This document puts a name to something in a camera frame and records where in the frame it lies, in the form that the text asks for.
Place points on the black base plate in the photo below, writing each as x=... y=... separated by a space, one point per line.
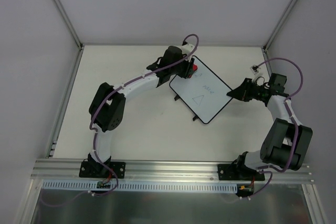
x=233 y=172
x=92 y=169

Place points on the aluminium mounting rail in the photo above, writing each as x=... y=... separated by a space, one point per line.
x=160 y=171

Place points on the left aluminium frame post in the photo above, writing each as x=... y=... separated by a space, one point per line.
x=65 y=18

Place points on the wire whiteboard stand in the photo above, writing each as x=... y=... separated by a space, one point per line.
x=178 y=98

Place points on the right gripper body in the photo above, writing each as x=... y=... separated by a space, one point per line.
x=247 y=92

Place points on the aluminium frame post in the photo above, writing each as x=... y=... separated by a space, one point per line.
x=65 y=18
x=284 y=16

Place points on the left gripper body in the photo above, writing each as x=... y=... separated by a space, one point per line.
x=189 y=68

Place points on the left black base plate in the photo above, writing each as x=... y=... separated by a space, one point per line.
x=92 y=169

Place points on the white slotted cable duct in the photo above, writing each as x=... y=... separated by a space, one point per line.
x=141 y=186

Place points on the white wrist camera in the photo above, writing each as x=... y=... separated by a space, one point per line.
x=187 y=48
x=256 y=72

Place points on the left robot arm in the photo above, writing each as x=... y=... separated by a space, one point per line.
x=107 y=107

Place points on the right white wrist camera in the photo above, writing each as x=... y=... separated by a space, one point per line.
x=256 y=72

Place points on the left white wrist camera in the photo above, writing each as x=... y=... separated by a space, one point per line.
x=187 y=48

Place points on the small black-framed whiteboard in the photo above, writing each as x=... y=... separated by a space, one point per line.
x=205 y=93

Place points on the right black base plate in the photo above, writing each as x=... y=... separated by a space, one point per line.
x=233 y=172

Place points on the right aluminium frame post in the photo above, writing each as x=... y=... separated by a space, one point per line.
x=284 y=16

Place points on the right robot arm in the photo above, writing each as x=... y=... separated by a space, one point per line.
x=286 y=144

